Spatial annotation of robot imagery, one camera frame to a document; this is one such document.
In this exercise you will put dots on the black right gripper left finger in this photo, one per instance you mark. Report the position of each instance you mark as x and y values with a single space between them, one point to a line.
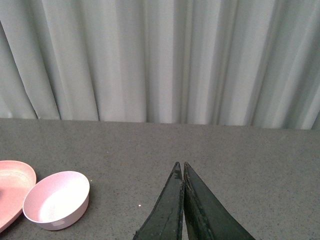
165 221

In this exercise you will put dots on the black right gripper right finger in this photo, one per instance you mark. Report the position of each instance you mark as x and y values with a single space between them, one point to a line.
205 216

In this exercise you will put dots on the light pink bowl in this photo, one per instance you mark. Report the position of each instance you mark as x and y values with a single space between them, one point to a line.
57 201

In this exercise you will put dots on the pink round plate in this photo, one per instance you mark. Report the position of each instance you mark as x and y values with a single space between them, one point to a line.
16 180

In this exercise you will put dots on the white pleated curtain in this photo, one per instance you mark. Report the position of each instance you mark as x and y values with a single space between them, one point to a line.
221 62

